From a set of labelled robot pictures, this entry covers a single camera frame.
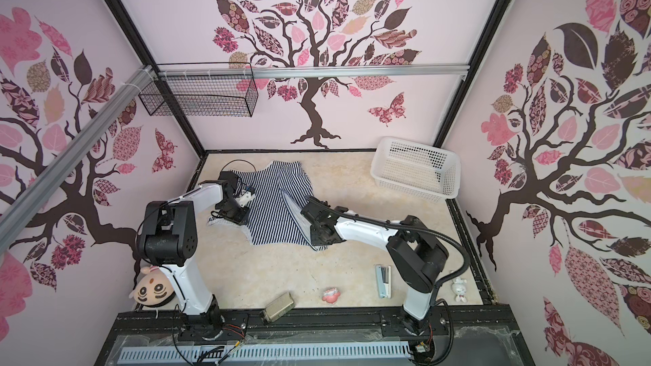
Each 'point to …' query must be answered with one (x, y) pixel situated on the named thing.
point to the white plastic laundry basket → (414, 169)
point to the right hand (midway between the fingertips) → (318, 236)
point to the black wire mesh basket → (204, 90)
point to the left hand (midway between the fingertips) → (240, 223)
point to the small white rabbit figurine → (459, 289)
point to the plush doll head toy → (152, 286)
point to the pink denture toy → (331, 296)
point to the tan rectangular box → (278, 307)
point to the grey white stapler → (384, 281)
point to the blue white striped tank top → (269, 219)
